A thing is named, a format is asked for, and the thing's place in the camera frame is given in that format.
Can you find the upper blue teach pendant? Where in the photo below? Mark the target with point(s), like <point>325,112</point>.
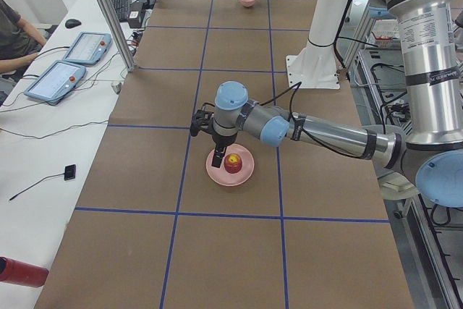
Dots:
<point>88,48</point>

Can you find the aluminium frame post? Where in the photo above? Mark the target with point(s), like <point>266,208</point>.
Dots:
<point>109,14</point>

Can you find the pink plate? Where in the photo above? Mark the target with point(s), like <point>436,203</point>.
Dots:
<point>222,177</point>

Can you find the seated person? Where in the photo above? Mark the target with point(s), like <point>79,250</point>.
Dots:
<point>20,42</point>

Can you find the lower blue teach pendant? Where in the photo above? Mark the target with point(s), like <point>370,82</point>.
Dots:
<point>56,82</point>

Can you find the red water bottle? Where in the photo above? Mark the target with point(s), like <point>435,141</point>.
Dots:
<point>23,274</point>

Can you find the blue teach pendant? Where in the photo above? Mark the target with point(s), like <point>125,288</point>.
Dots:
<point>88,48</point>
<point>56,82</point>

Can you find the red yellow apple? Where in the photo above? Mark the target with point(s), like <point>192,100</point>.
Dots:
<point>233,163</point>

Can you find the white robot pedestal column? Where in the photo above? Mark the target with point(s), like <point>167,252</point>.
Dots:
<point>315,66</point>

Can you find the black computer mouse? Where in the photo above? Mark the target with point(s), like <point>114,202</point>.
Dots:
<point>71,23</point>

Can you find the small black square device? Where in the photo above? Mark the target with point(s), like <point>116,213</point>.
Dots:
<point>70,172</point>

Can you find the black keyboard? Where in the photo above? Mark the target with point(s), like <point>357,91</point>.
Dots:
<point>121,8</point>

